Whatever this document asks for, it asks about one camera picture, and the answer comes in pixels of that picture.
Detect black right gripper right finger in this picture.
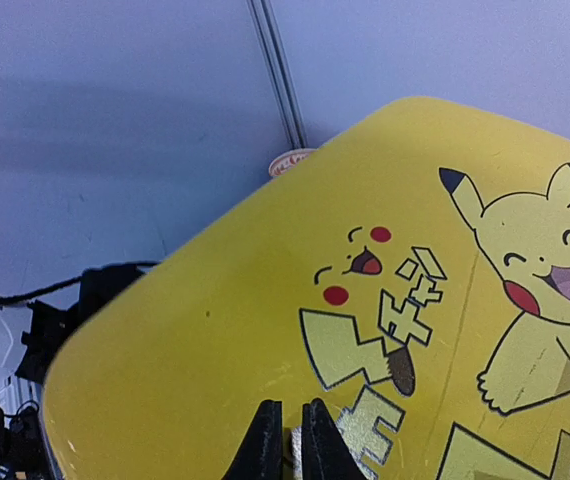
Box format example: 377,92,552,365
301,398,366,480

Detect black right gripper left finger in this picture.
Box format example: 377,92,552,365
222,400,283,480

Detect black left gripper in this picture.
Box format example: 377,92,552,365
0,265,145,471

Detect yellow Pikachu suitcase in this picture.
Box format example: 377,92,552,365
43,97,570,479

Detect red patterned cup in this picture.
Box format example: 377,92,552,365
268,148,315,178

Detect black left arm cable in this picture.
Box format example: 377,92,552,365
0,261,158,307

